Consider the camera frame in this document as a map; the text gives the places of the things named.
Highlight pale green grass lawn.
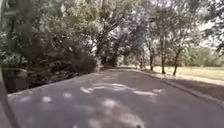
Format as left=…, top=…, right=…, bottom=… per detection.
left=145, top=65, right=224, bottom=81

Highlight dense trees and bushes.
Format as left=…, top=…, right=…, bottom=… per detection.
left=0, top=0, right=145, bottom=95

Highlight pale stone kerb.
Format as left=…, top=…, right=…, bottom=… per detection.
left=133, top=68, right=224, bottom=108

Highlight bare earth verge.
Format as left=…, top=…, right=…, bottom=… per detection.
left=146, top=69, right=224, bottom=103

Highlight distant row of trees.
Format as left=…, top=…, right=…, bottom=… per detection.
left=181, top=45, right=224, bottom=68

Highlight grey asphalt road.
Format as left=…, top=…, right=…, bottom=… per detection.
left=0, top=68, right=224, bottom=128

